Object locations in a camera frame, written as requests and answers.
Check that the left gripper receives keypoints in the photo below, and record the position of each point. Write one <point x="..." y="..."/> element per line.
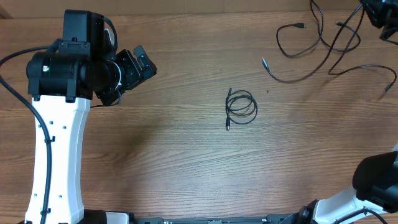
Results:
<point x="135" y="74"/>

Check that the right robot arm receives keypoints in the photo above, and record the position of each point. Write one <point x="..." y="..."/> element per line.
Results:
<point x="374" y="184"/>

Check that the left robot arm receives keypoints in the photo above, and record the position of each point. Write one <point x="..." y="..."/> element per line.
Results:
<point x="83" y="64"/>

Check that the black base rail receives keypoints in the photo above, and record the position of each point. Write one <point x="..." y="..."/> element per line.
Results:
<point x="214" y="221"/>

